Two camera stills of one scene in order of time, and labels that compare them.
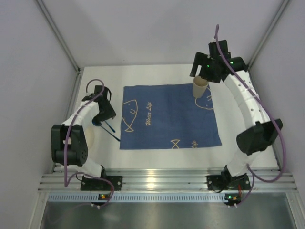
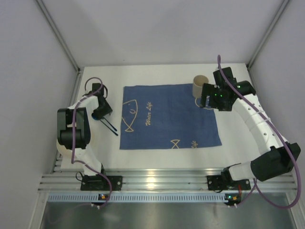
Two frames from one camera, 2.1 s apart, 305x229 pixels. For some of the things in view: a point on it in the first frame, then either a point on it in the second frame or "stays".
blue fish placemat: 167,116 stays
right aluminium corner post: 281,8 stays
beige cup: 199,86 stays
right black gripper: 200,66 to 207,96
